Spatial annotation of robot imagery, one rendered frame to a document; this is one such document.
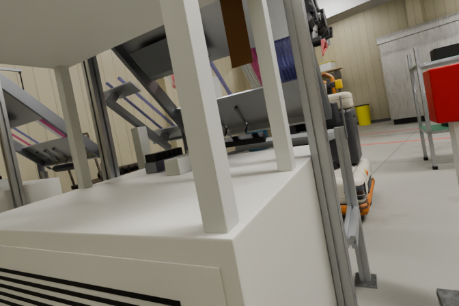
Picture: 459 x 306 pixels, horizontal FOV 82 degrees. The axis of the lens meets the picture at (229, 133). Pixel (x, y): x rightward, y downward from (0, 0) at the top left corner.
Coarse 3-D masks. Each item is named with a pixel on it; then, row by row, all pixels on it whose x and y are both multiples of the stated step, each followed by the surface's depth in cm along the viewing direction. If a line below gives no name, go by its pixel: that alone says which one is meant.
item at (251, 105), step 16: (288, 80) 103; (224, 96) 116; (240, 96) 113; (256, 96) 111; (288, 96) 108; (224, 112) 123; (240, 112) 121; (256, 112) 118; (288, 112) 114; (224, 128) 132
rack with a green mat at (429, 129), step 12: (408, 60) 271; (444, 60) 225; (456, 60) 235; (420, 72) 234; (420, 84) 235; (420, 120) 272; (420, 132) 273; (432, 132) 235; (444, 132) 231; (432, 144) 236; (432, 156) 237; (432, 168) 239
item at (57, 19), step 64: (0, 0) 44; (64, 0) 47; (128, 0) 51; (192, 0) 28; (256, 0) 50; (64, 64) 80; (192, 64) 27; (192, 128) 28; (0, 256) 49; (64, 256) 39
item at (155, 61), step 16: (272, 0) 80; (208, 16) 89; (272, 16) 84; (160, 32) 97; (208, 32) 93; (224, 32) 92; (272, 32) 88; (288, 32) 87; (128, 48) 106; (144, 48) 100; (160, 48) 98; (208, 48) 98; (224, 48) 97; (144, 64) 106; (160, 64) 104
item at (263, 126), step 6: (324, 114) 109; (288, 120) 116; (294, 120) 114; (300, 120) 113; (240, 126) 128; (252, 126) 124; (258, 126) 122; (264, 126) 120; (228, 132) 129; (234, 132) 127; (240, 132) 125
